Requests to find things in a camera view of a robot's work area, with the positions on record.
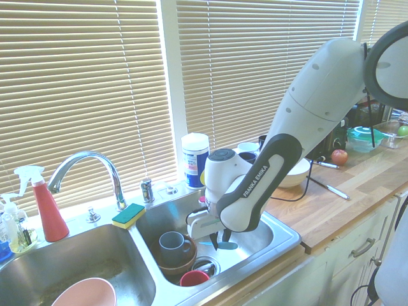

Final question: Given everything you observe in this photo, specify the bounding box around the pink bowl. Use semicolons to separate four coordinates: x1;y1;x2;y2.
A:
50;277;117;306

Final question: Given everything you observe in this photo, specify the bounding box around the brass drawer handle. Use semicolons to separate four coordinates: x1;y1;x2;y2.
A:
350;237;377;259

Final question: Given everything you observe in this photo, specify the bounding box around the short silver knife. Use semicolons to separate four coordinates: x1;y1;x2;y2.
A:
310;159;340;170

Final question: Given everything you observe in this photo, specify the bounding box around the wide beige window blind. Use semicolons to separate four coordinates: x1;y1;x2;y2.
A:
0;0;170;218

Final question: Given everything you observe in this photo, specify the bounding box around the yellow green sponge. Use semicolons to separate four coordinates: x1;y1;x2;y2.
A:
111;203;147;230

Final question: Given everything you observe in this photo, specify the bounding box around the cream kitchen cabinet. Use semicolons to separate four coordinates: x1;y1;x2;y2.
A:
222;187;408;306

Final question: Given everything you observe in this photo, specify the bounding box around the black cable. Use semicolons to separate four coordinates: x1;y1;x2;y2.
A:
270;156;324;203

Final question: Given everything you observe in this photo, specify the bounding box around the long silver knife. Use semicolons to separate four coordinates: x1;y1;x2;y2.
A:
310;176;351;201

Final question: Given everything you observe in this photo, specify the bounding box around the white wipes canister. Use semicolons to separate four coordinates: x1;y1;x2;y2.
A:
180;132;210;191

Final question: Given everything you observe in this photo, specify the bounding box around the blue dish soap bottle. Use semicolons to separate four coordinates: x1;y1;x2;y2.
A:
0;219;14;263

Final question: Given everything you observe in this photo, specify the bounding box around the chrome curved faucet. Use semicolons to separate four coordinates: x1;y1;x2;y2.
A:
47;150;129;212

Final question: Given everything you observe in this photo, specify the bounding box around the stainless steel double sink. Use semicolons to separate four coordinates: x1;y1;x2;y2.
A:
0;187;303;306

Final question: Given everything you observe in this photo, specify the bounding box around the metal sink drain strainer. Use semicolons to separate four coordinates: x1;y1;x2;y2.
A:
191;254;222;278

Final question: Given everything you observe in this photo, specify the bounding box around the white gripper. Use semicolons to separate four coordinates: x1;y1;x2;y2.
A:
187;212;233;251

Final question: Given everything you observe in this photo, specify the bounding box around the red spray bottle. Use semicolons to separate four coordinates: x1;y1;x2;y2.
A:
13;166;71;244

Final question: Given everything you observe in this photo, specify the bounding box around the brown wooden bowl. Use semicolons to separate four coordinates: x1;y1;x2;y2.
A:
149;234;199;277

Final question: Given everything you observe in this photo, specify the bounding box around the teal lid food container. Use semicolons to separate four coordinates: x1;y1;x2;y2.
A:
346;126;385;154

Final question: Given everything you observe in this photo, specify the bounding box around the grey ceramic mug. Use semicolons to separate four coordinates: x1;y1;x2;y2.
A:
158;231;193;265

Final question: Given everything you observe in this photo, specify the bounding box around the chrome faucet handle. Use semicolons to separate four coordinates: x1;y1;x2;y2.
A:
141;178;157;204

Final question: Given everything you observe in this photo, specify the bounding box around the black toaster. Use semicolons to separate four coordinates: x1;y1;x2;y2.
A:
314;117;350;160

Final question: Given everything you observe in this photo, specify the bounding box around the red apple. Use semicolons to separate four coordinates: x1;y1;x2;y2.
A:
331;149;349;166

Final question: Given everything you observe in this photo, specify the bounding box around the clear glass dish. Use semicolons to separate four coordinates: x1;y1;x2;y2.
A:
372;119;408;150

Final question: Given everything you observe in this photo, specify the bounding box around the teal handled blue knife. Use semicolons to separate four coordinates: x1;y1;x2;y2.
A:
198;241;238;251

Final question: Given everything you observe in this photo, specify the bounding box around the narrow beige window blind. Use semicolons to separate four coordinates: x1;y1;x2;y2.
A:
363;0;408;48

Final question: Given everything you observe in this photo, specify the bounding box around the white mug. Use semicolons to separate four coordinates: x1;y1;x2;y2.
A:
236;142;261;154

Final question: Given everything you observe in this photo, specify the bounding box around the navy mug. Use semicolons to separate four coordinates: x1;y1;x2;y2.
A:
238;152;259;165

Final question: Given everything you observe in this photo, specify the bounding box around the red mug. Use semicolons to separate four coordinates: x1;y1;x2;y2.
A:
179;270;210;288

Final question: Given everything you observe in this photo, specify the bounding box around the white handled table knife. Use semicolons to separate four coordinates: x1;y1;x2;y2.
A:
198;261;217;275

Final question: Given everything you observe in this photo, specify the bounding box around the yellow liquid soap bottle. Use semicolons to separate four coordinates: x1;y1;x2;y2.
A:
8;219;39;254

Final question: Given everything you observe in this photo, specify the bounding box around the chrome sink sprayer knob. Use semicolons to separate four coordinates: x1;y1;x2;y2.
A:
85;206;101;224

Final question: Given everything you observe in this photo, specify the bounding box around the white bowl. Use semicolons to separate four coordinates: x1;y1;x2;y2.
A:
276;157;312;189

